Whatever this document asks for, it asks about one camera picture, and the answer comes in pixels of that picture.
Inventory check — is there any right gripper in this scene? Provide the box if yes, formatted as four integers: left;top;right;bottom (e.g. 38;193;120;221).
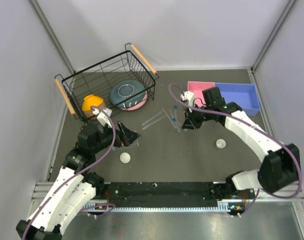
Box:
181;102;213;130

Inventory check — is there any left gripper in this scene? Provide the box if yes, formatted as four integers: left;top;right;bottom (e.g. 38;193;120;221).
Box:
92;120;141;154

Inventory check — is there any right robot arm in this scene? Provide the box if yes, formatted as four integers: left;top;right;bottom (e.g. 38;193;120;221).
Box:
180;87;299;198

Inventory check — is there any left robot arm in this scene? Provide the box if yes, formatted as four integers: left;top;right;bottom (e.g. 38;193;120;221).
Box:
16;121;140;240

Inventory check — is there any clear test tube rack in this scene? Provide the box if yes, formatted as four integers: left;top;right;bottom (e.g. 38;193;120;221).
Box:
112;140;139;151

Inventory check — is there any white round lid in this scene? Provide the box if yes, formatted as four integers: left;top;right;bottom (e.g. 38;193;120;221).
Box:
120;152;131;164

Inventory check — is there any pink ceramic plate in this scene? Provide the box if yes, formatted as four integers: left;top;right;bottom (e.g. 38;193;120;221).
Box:
117;91;148;111

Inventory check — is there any small white cup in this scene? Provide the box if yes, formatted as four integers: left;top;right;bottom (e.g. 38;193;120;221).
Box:
216;139;226;149

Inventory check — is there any clear pipette long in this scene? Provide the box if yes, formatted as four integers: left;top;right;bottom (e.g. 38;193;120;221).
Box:
142;111;163;126

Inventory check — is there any pink plastic bin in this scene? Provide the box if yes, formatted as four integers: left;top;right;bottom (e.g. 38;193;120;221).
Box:
187;81;215;101

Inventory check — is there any blue ceramic plate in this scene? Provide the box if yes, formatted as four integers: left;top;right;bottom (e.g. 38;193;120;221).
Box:
109;79;145;107

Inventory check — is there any yellow and brown bowl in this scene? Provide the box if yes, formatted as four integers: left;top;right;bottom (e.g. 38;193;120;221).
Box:
82;94;107;120

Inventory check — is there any blue plastic bin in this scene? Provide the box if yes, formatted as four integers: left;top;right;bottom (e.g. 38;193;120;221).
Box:
215;82;260;117

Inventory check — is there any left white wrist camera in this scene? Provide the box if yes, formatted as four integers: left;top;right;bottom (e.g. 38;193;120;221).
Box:
92;107;112;128

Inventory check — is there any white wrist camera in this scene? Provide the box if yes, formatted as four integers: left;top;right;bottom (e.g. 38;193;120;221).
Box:
92;107;112;128
180;91;195;107

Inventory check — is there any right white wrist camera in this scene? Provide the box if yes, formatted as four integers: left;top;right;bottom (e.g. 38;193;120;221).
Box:
180;91;195;107

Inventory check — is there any black wire dish basket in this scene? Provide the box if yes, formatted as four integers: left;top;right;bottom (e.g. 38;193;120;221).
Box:
55;42;159;123

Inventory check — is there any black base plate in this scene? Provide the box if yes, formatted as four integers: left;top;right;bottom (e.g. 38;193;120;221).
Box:
92;182;244;207

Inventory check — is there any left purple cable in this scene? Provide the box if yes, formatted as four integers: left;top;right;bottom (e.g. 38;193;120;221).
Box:
23;105;117;240

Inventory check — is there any grey slotted cable duct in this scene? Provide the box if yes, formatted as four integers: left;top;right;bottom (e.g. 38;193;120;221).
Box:
84;201;245;213

